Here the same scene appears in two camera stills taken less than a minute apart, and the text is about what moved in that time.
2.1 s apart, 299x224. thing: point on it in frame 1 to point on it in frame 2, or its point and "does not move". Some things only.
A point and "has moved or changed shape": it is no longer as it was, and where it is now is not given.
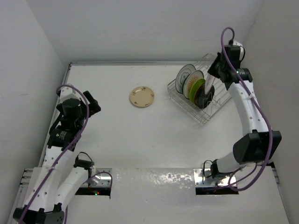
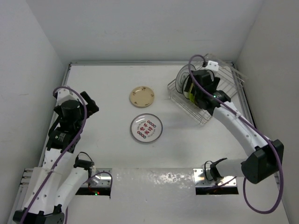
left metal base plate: x=103 y=179 does not move
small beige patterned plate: x=141 y=96 does not move
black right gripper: x=211 y=70 to x=215 y=81
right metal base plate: x=203 y=178 does not move
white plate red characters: x=209 y=80 has moved or changed shape
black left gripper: x=93 y=108 does not move
